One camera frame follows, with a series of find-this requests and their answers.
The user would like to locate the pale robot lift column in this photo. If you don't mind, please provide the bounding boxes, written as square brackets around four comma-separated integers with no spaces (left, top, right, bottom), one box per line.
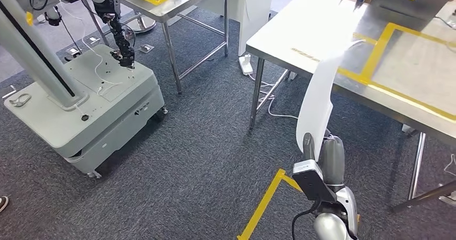
[0,0,90,111]

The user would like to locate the white cabinet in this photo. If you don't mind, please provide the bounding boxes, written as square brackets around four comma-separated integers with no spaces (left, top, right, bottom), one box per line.
[227,0,276,57]

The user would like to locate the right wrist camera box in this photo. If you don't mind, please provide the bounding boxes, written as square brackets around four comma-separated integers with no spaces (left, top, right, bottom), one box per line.
[292,159,338,204]

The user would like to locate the steel stanchion with base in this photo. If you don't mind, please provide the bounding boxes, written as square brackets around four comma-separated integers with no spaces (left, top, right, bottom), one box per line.
[125,14,158,34]

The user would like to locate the thin white cable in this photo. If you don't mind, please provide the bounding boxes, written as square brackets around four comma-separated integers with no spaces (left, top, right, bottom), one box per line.
[56,1,125,97]

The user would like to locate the white curved plastic part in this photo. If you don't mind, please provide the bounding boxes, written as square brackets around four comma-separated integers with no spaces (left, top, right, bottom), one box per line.
[295,38,366,162]

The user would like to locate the white power cable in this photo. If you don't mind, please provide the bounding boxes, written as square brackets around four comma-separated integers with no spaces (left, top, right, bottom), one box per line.
[248,72,299,121]

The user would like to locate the steel workbench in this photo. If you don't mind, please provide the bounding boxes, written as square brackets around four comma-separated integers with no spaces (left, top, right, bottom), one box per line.
[245,0,456,214]

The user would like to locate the grey metal box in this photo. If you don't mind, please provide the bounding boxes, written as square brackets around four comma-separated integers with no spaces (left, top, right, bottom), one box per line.
[370,0,456,32]

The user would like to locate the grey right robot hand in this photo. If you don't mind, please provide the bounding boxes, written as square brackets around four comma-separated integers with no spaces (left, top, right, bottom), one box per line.
[302,129,346,193]

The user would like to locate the white power strip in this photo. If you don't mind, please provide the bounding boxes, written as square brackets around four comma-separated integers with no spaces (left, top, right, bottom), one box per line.
[238,54,254,76]

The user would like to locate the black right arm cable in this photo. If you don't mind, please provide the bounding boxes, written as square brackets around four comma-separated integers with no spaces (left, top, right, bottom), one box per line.
[291,199,323,240]

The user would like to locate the grey metal ring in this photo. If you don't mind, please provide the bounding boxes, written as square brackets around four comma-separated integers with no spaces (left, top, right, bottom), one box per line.
[8,93,33,108]

